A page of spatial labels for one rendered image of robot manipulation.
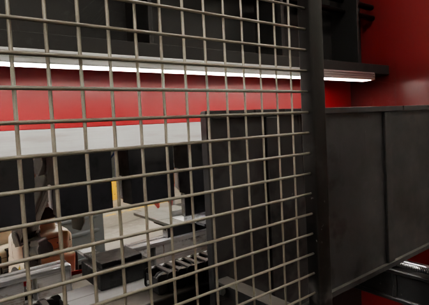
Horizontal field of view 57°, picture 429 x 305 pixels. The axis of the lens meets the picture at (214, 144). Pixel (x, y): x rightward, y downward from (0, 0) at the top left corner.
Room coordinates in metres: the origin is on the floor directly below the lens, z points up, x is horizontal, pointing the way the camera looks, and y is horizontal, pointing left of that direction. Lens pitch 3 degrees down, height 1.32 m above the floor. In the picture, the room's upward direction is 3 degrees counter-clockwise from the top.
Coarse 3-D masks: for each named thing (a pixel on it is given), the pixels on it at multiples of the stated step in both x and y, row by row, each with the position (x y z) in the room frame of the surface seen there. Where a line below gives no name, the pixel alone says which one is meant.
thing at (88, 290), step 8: (160, 264) 0.94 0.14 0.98; (136, 280) 0.85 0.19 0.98; (80, 288) 0.82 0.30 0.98; (88, 288) 0.82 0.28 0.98; (112, 288) 0.81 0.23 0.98; (120, 288) 0.81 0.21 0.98; (128, 288) 0.81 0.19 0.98; (136, 288) 0.81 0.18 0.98; (72, 296) 0.79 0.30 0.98; (80, 296) 0.78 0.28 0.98; (88, 296) 0.78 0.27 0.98; (104, 296) 0.78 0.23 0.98; (112, 296) 0.78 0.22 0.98; (72, 304) 0.75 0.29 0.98; (80, 304) 0.75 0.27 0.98; (88, 304) 0.74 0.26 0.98
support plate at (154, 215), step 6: (150, 210) 1.50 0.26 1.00; (156, 210) 1.49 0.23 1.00; (162, 210) 1.49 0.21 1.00; (168, 210) 1.48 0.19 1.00; (174, 210) 1.48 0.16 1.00; (138, 216) 1.44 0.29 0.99; (144, 216) 1.40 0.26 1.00; (150, 216) 1.39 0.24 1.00; (156, 216) 1.39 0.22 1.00; (162, 216) 1.38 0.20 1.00; (168, 216) 1.38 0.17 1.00; (156, 222) 1.34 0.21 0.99; (162, 222) 1.31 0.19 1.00; (168, 222) 1.30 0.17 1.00; (174, 222) 1.29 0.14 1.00
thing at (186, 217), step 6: (186, 198) 1.27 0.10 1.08; (198, 198) 1.30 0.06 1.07; (204, 198) 1.32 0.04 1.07; (186, 204) 1.27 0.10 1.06; (198, 204) 1.30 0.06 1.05; (204, 204) 1.32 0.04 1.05; (186, 210) 1.27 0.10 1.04; (198, 210) 1.30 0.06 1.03; (204, 210) 1.31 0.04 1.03; (186, 216) 1.28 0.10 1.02; (198, 216) 1.31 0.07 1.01; (204, 216) 1.33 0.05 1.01
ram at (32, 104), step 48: (0, 96) 0.93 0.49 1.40; (48, 96) 1.00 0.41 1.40; (96, 96) 1.07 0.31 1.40; (144, 96) 1.16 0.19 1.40; (192, 96) 1.26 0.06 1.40; (240, 96) 1.39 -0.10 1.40; (288, 96) 1.54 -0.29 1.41; (336, 96) 1.73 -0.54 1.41; (0, 144) 0.93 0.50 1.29; (48, 144) 0.99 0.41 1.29; (96, 144) 1.07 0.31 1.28; (144, 144) 1.15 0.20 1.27
